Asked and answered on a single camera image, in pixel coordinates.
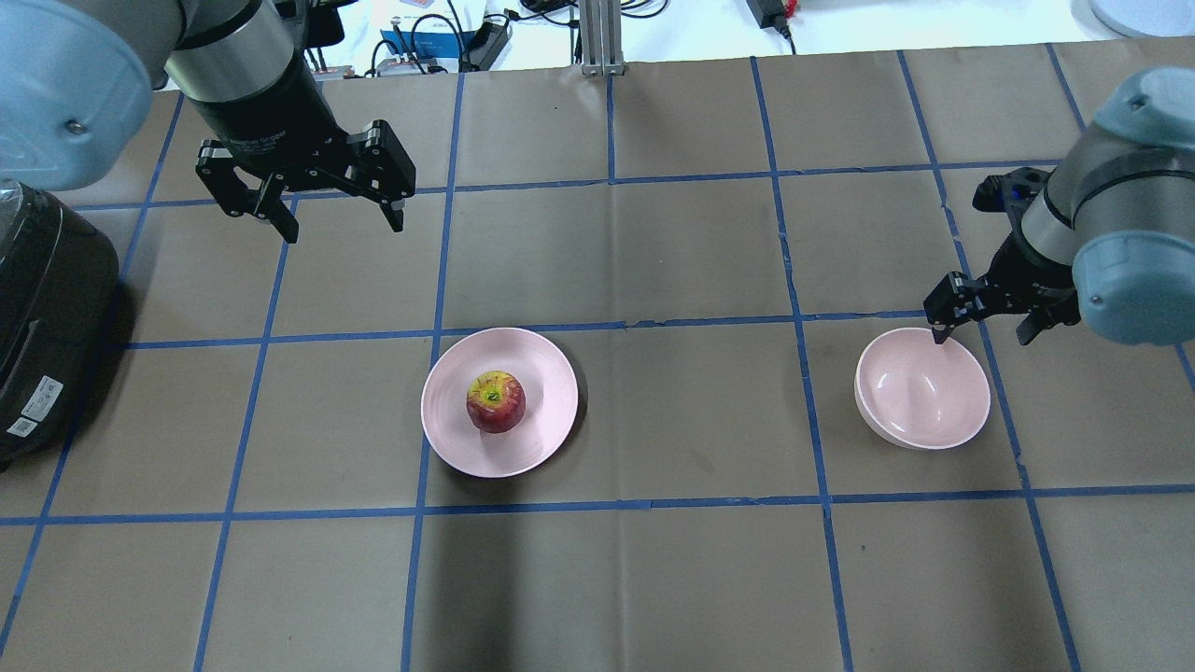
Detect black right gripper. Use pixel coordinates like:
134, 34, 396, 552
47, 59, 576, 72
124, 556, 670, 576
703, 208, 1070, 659
923, 234, 1081, 347

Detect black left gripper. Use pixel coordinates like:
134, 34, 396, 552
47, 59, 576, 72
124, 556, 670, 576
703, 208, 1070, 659
194, 57, 417, 245

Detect pink bowl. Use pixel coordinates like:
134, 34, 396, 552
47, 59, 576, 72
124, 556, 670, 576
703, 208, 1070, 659
852, 328, 991, 451

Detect red yellow apple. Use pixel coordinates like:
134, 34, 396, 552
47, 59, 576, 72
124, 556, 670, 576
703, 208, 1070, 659
465, 369, 527, 434

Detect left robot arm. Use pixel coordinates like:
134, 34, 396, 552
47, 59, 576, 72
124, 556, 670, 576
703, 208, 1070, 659
1, 1, 415, 243

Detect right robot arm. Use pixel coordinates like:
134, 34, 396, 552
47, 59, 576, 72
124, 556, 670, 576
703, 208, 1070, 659
923, 65, 1194, 347

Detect pink plate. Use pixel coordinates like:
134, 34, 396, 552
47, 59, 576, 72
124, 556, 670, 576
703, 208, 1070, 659
421, 328, 580, 478

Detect blue plate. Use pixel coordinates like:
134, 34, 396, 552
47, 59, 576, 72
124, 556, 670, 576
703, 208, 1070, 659
1089, 0, 1194, 37

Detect blue white box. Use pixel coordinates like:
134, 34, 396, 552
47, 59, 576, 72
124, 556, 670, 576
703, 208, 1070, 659
375, 22, 504, 74

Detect black rice cooker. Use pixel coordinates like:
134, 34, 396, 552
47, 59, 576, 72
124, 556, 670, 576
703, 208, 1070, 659
1, 178, 120, 469

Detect black power adapter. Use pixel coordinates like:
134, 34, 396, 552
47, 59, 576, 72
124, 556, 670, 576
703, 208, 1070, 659
746, 0, 799, 35

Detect aluminium frame post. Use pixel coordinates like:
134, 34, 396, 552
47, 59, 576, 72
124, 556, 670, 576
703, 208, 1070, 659
577, 0, 625, 77

